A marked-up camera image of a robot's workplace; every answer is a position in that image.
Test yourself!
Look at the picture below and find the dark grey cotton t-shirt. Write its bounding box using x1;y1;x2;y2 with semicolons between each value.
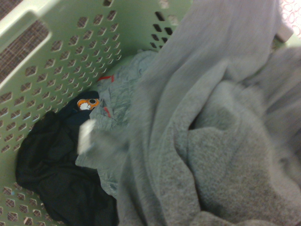
116;0;301;226

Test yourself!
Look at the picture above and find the light green plastic laundry basket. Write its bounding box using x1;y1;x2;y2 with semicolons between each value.
0;0;301;226

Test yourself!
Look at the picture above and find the heather grey garment red stitching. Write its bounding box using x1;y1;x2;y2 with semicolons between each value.
75;49;163;197

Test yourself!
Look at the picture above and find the black garment with orange print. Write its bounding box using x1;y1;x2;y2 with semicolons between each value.
15;90;119;226

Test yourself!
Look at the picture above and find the white circle-patterned bed sheet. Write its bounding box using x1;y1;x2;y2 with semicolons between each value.
279;0;301;40

